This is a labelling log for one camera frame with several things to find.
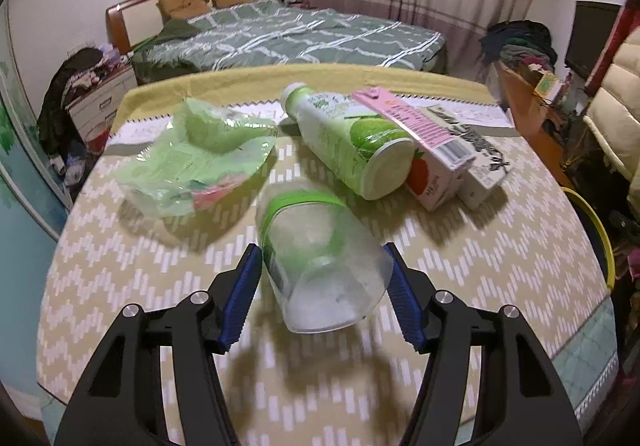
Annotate dark clothes on nightstand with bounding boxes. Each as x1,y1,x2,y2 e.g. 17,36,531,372
37,46,129,157

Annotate yellow rimmed trash bin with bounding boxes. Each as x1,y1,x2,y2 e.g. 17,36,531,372
561,186,616,291

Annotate dark green garment on bed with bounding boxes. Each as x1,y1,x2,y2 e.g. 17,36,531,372
131,19,201,53

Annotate green checked duvet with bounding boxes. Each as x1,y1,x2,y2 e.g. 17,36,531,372
131,0,447,84

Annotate green white drink bottle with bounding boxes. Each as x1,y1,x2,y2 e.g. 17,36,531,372
280,82,416,201

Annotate cream puffer jacket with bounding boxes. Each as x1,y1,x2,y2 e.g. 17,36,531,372
584,28,640,209

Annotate white nightstand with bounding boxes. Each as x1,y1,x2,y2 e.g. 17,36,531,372
66,65,138,140

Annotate clear plastic bottle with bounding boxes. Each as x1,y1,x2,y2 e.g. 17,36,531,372
256,180,393,334

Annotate patterned table cloth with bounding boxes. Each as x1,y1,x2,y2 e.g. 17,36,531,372
34,62,622,446

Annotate red quilted jacket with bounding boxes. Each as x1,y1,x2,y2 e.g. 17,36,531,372
585,0,640,97

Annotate sliding wardrobe door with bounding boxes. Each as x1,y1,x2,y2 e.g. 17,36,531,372
1,1,70,405

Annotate wooden side desk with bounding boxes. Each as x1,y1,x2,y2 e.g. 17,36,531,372
494,62,572,187

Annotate pink strawberry milk carton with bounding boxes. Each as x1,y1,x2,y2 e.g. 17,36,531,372
354,88,474,212

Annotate red bucket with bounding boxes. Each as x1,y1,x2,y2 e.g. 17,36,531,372
86,123,111,154

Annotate black television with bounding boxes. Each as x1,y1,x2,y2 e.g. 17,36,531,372
564,1,620,80

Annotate clothes pile on desk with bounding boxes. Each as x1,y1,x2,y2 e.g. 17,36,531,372
480,20,558,71

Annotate left brown pillow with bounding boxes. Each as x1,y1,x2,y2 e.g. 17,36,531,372
157,0,210,21

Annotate green plastic bag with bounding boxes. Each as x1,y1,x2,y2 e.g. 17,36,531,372
114,97,279,218

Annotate white floral tea box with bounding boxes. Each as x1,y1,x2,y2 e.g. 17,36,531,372
421,105,510,210

